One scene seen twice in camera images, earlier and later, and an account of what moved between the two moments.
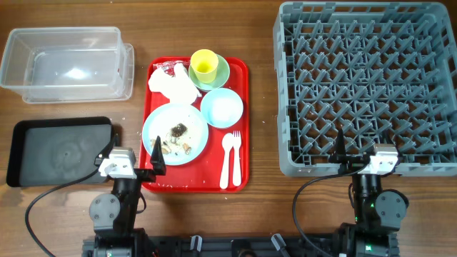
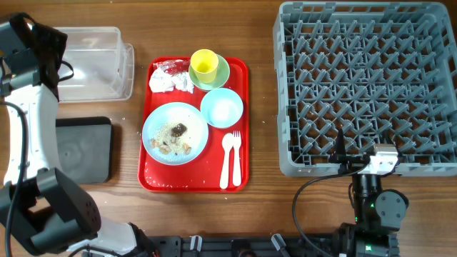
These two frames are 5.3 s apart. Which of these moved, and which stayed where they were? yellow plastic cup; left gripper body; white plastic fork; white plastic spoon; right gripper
Moved: left gripper body
Stayed: yellow plastic cup; white plastic spoon; white plastic fork; right gripper
